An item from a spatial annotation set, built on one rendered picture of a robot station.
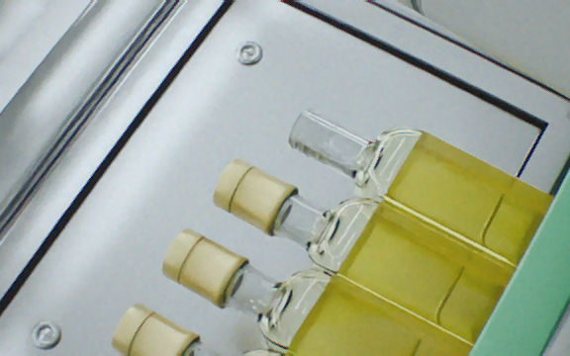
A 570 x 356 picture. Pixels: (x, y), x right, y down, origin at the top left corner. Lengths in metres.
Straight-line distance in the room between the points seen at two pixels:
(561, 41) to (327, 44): 0.75
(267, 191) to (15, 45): 0.37
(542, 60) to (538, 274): 0.37
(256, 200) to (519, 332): 0.23
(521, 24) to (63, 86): 0.76
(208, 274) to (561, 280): 0.23
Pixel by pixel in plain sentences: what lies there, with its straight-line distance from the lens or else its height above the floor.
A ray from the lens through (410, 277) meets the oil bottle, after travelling 0.76.
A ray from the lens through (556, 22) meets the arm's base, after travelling 0.28.
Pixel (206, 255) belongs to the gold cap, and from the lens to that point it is 0.77.
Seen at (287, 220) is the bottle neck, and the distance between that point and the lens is 0.79.
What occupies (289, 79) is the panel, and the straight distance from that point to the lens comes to 1.01.
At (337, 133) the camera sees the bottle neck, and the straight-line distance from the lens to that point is 0.82.
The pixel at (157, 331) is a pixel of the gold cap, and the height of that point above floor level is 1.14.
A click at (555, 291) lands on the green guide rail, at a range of 0.65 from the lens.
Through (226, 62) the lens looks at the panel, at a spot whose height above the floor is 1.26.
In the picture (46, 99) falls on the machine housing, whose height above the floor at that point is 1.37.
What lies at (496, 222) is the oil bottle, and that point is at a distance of 0.78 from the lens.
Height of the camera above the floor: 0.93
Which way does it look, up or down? 13 degrees up
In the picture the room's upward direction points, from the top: 62 degrees counter-clockwise
